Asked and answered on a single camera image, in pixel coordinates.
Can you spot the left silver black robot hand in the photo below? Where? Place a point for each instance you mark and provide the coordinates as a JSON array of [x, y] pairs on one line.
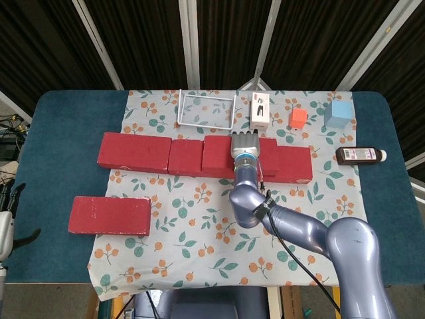
[[5, 232]]

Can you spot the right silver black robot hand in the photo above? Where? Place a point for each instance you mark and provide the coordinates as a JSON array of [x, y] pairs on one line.
[[245, 143]]

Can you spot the red foam brick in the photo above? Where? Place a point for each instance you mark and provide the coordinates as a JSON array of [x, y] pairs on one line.
[[109, 216], [184, 156], [217, 153]]

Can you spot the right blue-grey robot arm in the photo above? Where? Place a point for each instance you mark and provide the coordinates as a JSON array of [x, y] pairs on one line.
[[299, 229]]

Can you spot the small white product box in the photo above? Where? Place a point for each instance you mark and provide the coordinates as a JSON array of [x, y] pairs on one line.
[[259, 113]]

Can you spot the red brick with chipped corner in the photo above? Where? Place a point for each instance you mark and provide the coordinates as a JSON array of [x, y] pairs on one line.
[[295, 164]]

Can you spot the orange cube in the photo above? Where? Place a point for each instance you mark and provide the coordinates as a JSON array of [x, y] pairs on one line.
[[297, 118]]

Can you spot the light blue cube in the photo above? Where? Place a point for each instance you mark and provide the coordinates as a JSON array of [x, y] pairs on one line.
[[338, 114]]

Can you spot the floral fruit print tablecloth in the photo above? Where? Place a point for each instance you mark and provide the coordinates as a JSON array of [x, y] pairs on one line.
[[199, 232]]

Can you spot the red brick with white scratches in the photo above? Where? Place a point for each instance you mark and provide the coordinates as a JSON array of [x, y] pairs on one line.
[[133, 151]]

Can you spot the brown bottle with white cap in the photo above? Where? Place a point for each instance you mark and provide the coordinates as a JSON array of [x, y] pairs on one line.
[[358, 156]]

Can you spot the teal table mat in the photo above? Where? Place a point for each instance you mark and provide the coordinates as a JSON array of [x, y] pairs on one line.
[[59, 133]]

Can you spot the blue-grey robot torso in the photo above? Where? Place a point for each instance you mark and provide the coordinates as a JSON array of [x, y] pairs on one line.
[[206, 304]]

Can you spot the white partition frame post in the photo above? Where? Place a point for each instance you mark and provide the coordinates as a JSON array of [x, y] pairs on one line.
[[99, 46], [267, 36], [191, 43], [365, 46]]

